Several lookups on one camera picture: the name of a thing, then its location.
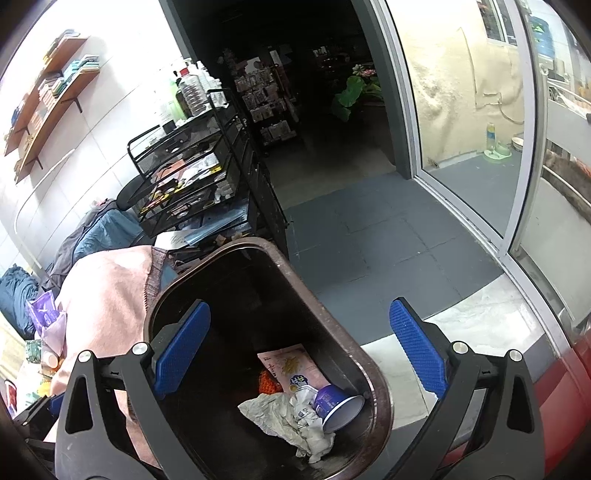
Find orange foam fruit net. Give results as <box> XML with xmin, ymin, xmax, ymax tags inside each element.
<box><xmin>259</xmin><ymin>370</ymin><xmax>283</xmax><ymax>395</ymax></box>

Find blue white noodle cup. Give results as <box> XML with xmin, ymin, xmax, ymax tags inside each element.
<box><xmin>312</xmin><ymin>384</ymin><xmax>365</xmax><ymax>434</ymax></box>

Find pink snack wrapper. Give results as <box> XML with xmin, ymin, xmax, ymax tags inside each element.
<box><xmin>257</xmin><ymin>344</ymin><xmax>329</xmax><ymax>392</ymax></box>

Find green milk carton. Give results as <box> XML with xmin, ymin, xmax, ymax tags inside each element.
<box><xmin>24</xmin><ymin>339</ymin><xmax>42</xmax><ymax>364</ymax></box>

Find purple tissue plastic bag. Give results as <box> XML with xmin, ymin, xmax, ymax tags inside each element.
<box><xmin>26</xmin><ymin>291</ymin><xmax>67</xmax><ymax>356</ymax></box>

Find dark brown trash bin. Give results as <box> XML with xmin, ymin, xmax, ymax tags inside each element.
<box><xmin>144</xmin><ymin>237</ymin><xmax>393</xmax><ymax>479</ymax></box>

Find pink polka dot bedspread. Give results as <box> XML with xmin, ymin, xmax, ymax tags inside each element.
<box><xmin>45</xmin><ymin>244</ymin><xmax>181</xmax><ymax>467</ymax></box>

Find blue bedding pile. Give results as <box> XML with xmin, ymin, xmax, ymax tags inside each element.
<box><xmin>0</xmin><ymin>264</ymin><xmax>39</xmax><ymax>340</ymax></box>

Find black round stool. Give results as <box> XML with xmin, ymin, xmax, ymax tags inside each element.
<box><xmin>116</xmin><ymin>175</ymin><xmax>152</xmax><ymax>211</ymax></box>

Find black mesh drawer cart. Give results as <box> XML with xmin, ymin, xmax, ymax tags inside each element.
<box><xmin>129</xmin><ymin>88</ymin><xmax>288</xmax><ymax>262</ymax></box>

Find green pump bottle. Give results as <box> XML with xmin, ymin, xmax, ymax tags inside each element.
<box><xmin>174</xmin><ymin>79</ymin><xmax>192</xmax><ymax>119</ymax></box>

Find clear ribbed bottle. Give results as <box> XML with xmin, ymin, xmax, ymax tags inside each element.
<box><xmin>179</xmin><ymin>67</ymin><xmax>208</xmax><ymax>117</ymax></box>

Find potted plant pink flowers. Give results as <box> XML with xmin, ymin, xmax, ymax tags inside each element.
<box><xmin>335</xmin><ymin>64</ymin><xmax>384</xmax><ymax>121</ymax></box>

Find lower wooden wall shelf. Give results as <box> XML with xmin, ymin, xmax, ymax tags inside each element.
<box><xmin>14</xmin><ymin>67</ymin><xmax>100</xmax><ymax>184</ymax></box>

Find wooden wall shelf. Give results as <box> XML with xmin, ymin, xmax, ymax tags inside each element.
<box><xmin>14</xmin><ymin>67</ymin><xmax>100</xmax><ymax>184</ymax></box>
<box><xmin>4</xmin><ymin>29</ymin><xmax>89</xmax><ymax>157</ymax></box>

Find upper wooden wall shelf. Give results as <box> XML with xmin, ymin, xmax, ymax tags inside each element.
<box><xmin>4</xmin><ymin>29</ymin><xmax>89</xmax><ymax>157</ymax></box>

